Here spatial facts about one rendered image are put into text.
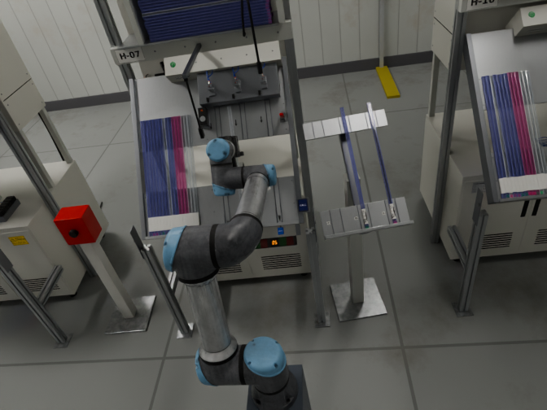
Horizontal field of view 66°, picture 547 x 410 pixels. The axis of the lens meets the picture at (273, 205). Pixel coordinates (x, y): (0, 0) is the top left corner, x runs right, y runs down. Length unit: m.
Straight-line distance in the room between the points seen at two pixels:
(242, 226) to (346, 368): 1.22
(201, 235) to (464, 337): 1.55
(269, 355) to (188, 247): 0.42
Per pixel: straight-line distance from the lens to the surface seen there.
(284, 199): 1.75
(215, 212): 1.80
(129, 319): 2.60
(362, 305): 2.33
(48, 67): 5.68
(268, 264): 2.36
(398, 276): 2.47
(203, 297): 1.16
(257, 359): 1.28
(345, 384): 2.10
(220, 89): 1.82
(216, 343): 1.26
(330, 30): 4.82
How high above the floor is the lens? 1.86
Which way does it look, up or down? 38 degrees down
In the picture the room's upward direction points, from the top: 11 degrees counter-clockwise
